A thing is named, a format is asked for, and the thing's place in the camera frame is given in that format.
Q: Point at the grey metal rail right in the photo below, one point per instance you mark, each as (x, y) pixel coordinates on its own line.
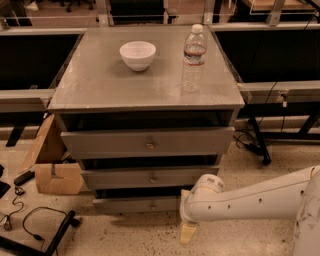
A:
(277, 92)

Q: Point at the grey middle drawer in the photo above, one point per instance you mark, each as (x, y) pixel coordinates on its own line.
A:
(144, 177)

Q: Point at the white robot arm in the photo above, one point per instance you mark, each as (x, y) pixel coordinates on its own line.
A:
(293, 196)

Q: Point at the brown cardboard box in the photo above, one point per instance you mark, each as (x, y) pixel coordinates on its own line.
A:
(46, 158)

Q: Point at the grey metal rail left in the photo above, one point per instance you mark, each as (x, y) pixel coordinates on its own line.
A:
(31, 100)

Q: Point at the black floor stand frame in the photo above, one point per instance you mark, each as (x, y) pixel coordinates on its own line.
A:
(18, 249)

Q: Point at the grey bottom drawer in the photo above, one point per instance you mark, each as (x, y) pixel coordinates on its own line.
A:
(137, 204)

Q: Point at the grey wooden drawer cabinet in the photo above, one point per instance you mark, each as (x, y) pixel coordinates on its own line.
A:
(99, 92)

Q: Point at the grey metal rail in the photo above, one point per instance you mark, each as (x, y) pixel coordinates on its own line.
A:
(31, 100)
(277, 92)

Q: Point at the black table leg right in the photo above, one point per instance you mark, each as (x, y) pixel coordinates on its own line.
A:
(261, 148)

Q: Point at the white ceramic bowl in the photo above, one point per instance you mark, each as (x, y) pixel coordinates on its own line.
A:
(138, 55)

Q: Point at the grey top drawer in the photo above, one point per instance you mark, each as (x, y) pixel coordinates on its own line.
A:
(147, 142)

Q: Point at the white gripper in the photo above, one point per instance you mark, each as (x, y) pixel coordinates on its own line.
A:
(187, 207)

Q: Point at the clear plastic water bottle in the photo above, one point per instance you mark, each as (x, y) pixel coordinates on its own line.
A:
(195, 48)

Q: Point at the grey drawer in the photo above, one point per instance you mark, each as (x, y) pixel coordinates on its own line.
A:
(144, 177)
(137, 204)
(147, 142)

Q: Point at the black rectangular device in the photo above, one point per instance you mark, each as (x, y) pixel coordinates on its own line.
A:
(23, 178)

